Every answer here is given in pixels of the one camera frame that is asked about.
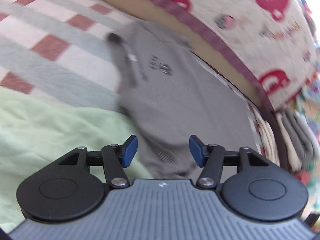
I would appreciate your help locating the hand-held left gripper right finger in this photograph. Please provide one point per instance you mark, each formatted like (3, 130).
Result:
(196, 150)

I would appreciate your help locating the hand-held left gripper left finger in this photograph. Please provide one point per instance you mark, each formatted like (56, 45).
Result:
(130, 150)

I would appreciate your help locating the grey waffle knit shirt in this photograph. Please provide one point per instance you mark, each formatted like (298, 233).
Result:
(175, 105)

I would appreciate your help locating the white folded garment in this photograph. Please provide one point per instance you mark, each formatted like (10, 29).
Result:
(265, 135)

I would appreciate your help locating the dark brown folded garment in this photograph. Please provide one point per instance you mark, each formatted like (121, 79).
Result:
(276, 140)

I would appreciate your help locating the light green blanket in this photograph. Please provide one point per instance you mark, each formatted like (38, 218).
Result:
(50, 130)

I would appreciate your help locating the grey folded sweater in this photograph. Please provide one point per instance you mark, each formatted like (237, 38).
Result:
(302, 132)

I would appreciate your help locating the checked bed blanket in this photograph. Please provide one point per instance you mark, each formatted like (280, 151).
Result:
(50, 67)

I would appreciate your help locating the floral quilted blanket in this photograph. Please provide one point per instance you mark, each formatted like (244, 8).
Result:
(312, 100)

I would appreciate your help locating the beige headboard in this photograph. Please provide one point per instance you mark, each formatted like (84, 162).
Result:
(162, 12)

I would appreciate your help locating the white quilt with red print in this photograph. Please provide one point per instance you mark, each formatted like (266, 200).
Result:
(237, 10)

